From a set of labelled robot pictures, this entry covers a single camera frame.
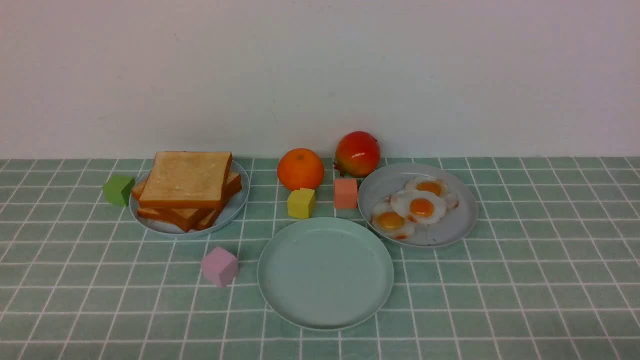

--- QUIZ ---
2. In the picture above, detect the light blue bread plate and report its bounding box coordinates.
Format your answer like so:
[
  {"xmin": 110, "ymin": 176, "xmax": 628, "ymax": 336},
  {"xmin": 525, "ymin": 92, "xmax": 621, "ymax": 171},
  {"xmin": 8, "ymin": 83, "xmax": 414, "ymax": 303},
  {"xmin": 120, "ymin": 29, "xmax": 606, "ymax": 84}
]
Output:
[{"xmin": 129, "ymin": 159, "xmax": 250, "ymax": 239}]

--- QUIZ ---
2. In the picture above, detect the yellow cube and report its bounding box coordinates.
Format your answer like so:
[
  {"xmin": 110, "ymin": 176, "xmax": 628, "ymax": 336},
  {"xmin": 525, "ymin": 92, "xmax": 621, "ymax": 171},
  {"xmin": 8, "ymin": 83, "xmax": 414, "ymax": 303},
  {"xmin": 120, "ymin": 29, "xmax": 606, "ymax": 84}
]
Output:
[{"xmin": 286, "ymin": 187, "xmax": 316, "ymax": 219}]

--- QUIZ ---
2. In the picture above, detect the grey-blue egg plate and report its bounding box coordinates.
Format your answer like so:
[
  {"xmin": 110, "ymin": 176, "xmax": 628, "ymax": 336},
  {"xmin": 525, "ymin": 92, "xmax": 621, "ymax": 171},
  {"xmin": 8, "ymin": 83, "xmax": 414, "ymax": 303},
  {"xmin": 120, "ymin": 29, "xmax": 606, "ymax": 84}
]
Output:
[{"xmin": 358, "ymin": 162, "xmax": 478, "ymax": 249}]

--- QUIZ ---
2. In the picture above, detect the fried egg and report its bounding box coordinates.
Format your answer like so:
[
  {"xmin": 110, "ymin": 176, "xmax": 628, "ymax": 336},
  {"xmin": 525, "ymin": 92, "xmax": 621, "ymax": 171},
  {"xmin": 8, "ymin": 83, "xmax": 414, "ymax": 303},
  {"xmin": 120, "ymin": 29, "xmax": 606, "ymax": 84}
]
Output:
[
  {"xmin": 403, "ymin": 175, "xmax": 459, "ymax": 211},
  {"xmin": 390, "ymin": 190, "xmax": 447, "ymax": 226},
  {"xmin": 371, "ymin": 197, "xmax": 416, "ymax": 240}
]

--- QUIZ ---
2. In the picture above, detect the toast slice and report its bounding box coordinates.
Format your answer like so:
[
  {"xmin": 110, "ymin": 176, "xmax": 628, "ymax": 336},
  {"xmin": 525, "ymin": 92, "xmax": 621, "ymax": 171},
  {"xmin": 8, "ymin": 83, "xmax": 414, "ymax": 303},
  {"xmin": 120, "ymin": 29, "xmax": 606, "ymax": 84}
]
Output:
[
  {"xmin": 136, "ymin": 198, "xmax": 231, "ymax": 232},
  {"xmin": 138, "ymin": 171, "xmax": 242, "ymax": 208},
  {"xmin": 138, "ymin": 151, "xmax": 233, "ymax": 209}
]

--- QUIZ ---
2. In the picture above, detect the salmon cube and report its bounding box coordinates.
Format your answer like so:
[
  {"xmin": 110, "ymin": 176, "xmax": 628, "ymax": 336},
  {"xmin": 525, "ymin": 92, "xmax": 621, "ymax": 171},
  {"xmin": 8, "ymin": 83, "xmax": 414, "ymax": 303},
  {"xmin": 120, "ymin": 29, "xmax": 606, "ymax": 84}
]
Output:
[{"xmin": 333, "ymin": 177, "xmax": 358, "ymax": 209}]

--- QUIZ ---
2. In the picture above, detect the orange fruit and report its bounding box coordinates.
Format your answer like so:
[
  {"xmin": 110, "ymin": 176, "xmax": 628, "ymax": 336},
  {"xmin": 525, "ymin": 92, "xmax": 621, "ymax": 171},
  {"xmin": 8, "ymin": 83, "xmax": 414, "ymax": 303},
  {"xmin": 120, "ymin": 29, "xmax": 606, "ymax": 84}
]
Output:
[{"xmin": 276, "ymin": 148, "xmax": 325, "ymax": 192}]

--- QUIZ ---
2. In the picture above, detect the pink cube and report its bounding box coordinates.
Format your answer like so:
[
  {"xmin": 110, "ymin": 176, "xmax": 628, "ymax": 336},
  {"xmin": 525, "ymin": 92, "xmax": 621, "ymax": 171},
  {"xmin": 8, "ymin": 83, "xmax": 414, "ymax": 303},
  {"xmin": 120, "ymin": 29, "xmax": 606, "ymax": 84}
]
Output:
[{"xmin": 200, "ymin": 246, "xmax": 239, "ymax": 288}]

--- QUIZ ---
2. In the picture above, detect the red pomegranate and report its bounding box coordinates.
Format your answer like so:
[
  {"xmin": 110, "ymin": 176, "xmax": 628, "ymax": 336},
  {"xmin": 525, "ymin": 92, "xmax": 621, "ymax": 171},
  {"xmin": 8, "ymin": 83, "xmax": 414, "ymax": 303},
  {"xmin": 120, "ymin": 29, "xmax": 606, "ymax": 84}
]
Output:
[{"xmin": 333, "ymin": 130, "xmax": 381, "ymax": 178}]

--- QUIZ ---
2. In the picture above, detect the mint green plate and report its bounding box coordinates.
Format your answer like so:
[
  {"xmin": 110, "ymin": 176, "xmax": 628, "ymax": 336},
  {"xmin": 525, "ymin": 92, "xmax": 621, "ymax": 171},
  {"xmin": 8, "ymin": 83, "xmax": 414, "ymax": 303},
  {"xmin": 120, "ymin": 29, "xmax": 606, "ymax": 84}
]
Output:
[{"xmin": 256, "ymin": 218, "xmax": 394, "ymax": 331}]

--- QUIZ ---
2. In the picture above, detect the green cube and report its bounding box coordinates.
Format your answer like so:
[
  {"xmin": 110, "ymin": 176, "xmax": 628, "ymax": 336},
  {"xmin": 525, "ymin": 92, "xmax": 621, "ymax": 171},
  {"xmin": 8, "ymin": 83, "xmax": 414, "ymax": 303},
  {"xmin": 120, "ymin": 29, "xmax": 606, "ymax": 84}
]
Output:
[{"xmin": 102, "ymin": 174, "xmax": 136, "ymax": 207}]

